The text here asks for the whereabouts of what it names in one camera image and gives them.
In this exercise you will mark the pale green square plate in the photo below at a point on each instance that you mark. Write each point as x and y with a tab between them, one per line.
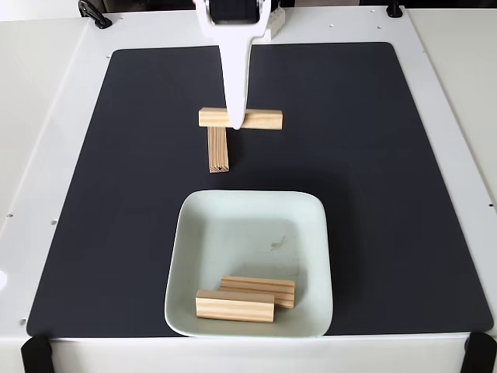
202	233

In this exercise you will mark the grooved wooden block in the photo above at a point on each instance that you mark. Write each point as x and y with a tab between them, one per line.
272	287
264	119
217	151
233	309

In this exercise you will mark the black table clamp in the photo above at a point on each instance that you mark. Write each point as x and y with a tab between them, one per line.
394	9
95	13

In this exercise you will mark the black rubber mat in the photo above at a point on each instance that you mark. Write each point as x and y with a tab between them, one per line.
116	194

